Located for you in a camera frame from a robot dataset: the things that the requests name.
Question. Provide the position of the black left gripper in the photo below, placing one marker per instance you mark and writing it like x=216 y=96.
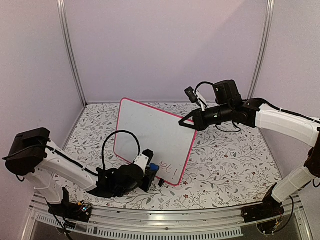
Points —
x=149 y=174

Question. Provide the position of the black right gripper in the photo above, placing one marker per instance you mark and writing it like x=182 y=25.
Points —
x=199 y=124

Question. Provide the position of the blue whiteboard eraser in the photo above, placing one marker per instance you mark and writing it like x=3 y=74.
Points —
x=153 y=167

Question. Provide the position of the pink framed whiteboard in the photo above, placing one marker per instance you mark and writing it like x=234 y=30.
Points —
x=157 y=130

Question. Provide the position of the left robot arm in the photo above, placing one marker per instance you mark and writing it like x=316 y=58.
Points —
x=35 y=157

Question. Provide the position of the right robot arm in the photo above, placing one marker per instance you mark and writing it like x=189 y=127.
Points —
x=298 y=128

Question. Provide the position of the floral table mat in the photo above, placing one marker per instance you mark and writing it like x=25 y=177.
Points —
x=225 y=168

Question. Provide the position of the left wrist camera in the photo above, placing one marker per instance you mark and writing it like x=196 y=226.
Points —
x=143 y=159

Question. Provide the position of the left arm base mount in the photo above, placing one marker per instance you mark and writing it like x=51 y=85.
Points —
x=71 y=211

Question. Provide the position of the right aluminium frame post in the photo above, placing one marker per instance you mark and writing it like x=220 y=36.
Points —
x=267 y=26

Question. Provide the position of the aluminium frame post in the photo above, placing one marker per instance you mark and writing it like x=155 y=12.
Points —
x=61 y=6
x=267 y=26

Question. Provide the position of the front aluminium rail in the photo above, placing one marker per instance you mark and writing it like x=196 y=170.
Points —
x=207 y=224

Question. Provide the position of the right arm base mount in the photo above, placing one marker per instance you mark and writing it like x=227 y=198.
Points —
x=267 y=216

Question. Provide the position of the left aluminium frame post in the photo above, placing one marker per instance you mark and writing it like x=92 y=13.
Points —
x=61 y=6

